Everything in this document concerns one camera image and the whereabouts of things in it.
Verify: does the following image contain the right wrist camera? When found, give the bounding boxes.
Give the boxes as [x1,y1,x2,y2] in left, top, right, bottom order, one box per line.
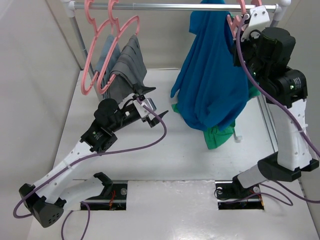
[240,5,270,42]

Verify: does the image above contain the blue t shirt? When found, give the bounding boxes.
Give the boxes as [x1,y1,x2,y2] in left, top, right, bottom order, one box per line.
[170,0,250,132]

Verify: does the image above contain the gray pleated cloth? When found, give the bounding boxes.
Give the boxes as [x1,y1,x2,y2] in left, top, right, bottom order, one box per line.
[106,34,147,103]

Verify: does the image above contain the pink hanger with gray cloth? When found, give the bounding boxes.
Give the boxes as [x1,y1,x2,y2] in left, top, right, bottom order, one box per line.
[99,10,140,95]

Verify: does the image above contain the light blue cloth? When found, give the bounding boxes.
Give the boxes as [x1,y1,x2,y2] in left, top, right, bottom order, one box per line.
[96,34,121,100]

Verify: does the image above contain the pink hanger with green shirt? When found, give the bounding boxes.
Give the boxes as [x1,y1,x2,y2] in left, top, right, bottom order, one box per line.
[250,0,262,7]

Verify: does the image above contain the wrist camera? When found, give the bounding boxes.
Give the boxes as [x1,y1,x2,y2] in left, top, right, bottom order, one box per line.
[133,98,157,119]
[240,5,270,42]

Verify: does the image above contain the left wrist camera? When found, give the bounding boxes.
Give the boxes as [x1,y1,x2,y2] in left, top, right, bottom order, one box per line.
[133,98,157,119]

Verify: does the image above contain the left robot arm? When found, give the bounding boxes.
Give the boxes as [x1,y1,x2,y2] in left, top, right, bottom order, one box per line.
[18,83,166,228]

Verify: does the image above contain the purple cable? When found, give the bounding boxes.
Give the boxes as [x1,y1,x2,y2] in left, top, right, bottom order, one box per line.
[234,14,320,208]
[12,97,168,240]

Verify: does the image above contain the green t shirt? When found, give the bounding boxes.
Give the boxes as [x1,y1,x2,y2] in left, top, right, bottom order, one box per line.
[173,13,261,150]

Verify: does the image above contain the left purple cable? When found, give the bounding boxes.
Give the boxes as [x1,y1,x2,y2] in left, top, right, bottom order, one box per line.
[12,97,168,240]

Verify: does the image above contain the metal clothes rack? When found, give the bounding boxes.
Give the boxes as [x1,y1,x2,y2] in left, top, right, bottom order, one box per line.
[59,0,292,107]

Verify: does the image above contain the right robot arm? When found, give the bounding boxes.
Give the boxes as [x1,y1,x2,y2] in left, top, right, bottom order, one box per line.
[215,27,320,203]

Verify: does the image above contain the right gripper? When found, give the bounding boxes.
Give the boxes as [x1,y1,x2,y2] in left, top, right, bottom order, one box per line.
[233,26,268,83]

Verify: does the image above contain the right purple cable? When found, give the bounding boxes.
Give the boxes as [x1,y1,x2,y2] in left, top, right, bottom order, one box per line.
[234,14,320,208]

